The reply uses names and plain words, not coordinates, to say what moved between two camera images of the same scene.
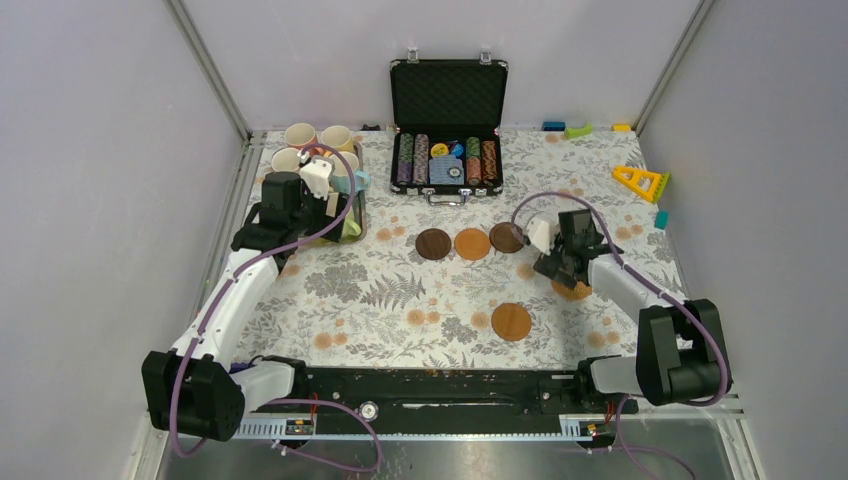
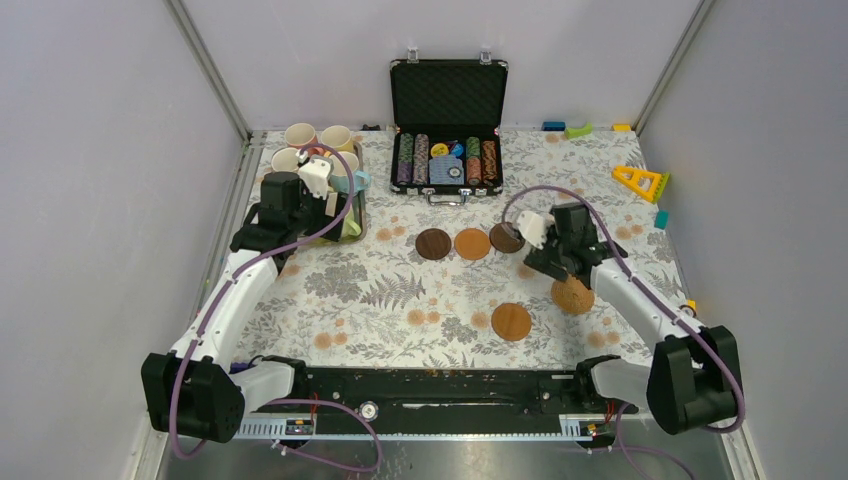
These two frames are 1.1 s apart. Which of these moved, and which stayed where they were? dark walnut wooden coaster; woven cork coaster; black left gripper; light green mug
Moved: woven cork coaster
Stayed: black left gripper; dark walnut wooden coaster; light green mug
